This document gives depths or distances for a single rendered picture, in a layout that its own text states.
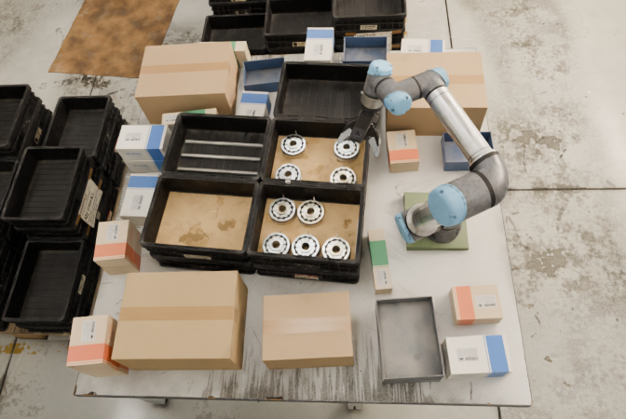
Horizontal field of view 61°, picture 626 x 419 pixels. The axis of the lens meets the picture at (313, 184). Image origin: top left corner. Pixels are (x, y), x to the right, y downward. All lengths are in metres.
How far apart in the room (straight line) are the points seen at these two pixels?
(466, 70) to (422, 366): 1.21
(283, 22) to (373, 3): 0.54
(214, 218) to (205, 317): 0.42
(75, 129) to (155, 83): 0.85
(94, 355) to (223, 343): 0.42
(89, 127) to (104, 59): 0.97
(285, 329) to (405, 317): 0.43
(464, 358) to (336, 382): 0.44
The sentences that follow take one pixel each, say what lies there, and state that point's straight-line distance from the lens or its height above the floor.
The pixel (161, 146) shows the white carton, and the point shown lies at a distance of 2.27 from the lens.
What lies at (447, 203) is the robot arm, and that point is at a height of 1.35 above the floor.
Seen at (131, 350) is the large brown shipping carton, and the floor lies 0.90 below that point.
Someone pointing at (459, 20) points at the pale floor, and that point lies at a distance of 3.88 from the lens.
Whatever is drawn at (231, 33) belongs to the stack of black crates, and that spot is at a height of 0.27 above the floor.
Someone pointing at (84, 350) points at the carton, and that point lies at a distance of 1.97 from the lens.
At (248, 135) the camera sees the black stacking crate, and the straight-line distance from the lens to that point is 2.26.
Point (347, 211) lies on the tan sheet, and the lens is 2.02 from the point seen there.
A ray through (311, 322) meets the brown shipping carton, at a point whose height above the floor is 0.86.
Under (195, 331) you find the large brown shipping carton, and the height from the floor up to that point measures 0.90.
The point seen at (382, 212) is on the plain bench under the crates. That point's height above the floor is 0.70.
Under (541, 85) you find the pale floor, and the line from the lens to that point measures 3.60.
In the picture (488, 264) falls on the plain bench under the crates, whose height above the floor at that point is 0.70.
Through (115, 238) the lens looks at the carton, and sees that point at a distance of 2.16.
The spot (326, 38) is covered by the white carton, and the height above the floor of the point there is 0.88.
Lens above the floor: 2.64
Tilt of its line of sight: 60 degrees down
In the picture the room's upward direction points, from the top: 9 degrees counter-clockwise
